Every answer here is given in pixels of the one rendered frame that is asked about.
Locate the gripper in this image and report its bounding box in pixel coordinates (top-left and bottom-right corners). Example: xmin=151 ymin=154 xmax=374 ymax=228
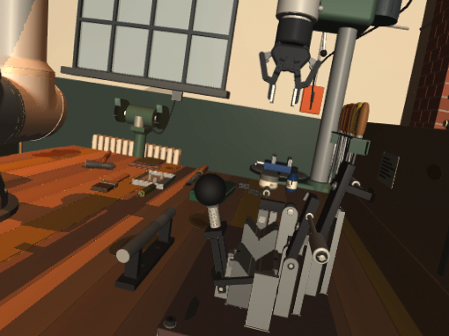
xmin=258 ymin=16 xmax=323 ymax=107

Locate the black ball knob end stop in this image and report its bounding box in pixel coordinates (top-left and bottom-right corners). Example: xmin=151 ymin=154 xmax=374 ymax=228
xmin=194 ymin=172 xmax=254 ymax=286

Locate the grey drilling jig body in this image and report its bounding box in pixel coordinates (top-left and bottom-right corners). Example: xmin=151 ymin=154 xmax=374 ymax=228
xmin=213 ymin=195 xmax=347 ymax=332

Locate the grey steel shaft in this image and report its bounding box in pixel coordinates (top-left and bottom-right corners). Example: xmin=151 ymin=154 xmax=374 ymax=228
xmin=115 ymin=206 xmax=177 ymax=264

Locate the black shaft rest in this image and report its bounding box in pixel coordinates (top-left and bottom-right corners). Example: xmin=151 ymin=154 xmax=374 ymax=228
xmin=114 ymin=218 xmax=176 ymax=292

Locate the green pillar drill press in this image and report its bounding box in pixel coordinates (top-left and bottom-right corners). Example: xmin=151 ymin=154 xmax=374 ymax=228
xmin=249 ymin=0 xmax=412 ymax=194

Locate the red yellow striped screwdriver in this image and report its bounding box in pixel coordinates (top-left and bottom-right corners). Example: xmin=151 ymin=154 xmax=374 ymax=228
xmin=336 ymin=104 xmax=349 ymax=176
xmin=342 ymin=102 xmax=357 ymax=176

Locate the blue drill vise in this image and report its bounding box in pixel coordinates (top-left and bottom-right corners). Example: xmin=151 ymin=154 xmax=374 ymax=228
xmin=254 ymin=154 xmax=299 ymax=175

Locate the green screwdriver rack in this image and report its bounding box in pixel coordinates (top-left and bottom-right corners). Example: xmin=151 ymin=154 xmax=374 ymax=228
xmin=331 ymin=131 xmax=372 ymax=157

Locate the white round tin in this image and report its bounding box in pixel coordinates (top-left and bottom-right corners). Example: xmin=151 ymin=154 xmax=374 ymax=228
xmin=258 ymin=171 xmax=281 ymax=189

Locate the blue small bottle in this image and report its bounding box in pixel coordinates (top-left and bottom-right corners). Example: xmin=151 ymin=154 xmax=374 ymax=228
xmin=284 ymin=166 xmax=299 ymax=193

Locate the green bench grinder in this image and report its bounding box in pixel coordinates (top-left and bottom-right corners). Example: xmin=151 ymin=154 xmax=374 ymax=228
xmin=112 ymin=97 xmax=172 ymax=158

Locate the large multi-pane window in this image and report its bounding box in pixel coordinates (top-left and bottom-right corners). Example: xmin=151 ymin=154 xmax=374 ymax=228
xmin=60 ymin=0 xmax=240 ymax=100

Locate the brown flat pad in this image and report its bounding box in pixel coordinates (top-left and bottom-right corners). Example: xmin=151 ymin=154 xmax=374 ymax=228
xmin=128 ymin=157 xmax=166 ymax=169

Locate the grey compartment tray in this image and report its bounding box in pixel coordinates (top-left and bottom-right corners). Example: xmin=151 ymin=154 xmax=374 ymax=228
xmin=131 ymin=169 xmax=177 ymax=191

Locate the yellow black small tool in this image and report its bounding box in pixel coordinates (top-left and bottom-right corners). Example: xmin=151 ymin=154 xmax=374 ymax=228
xmin=137 ymin=183 xmax=158 ymax=198

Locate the cream ribbed radiator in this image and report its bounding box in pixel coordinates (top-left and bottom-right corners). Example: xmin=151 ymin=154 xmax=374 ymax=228
xmin=92 ymin=133 xmax=183 ymax=165

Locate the dark brown cabinet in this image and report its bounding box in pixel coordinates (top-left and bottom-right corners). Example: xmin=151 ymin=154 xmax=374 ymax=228
xmin=345 ymin=121 xmax=449 ymax=336

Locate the dark grey hammer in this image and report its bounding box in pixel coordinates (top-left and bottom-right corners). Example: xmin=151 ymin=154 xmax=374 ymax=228
xmin=84 ymin=150 xmax=117 ymax=171

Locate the dark bench brush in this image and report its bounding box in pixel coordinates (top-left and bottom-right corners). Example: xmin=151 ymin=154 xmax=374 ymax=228
xmin=90 ymin=172 xmax=131 ymax=193

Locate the orange wall sign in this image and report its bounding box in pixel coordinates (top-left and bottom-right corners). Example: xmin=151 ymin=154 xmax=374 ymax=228
xmin=299 ymin=84 xmax=325 ymax=115

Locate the brown handled screwdriver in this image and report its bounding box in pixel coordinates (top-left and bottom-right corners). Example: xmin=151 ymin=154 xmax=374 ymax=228
xmin=354 ymin=101 xmax=371 ymax=137

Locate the orange handled file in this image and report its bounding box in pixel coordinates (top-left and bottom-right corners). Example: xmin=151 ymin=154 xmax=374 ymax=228
xmin=185 ymin=164 xmax=210 ymax=186

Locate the brown jig base plate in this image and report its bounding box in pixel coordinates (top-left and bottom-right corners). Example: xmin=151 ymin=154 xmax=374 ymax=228
xmin=156 ymin=179 xmax=356 ymax=336

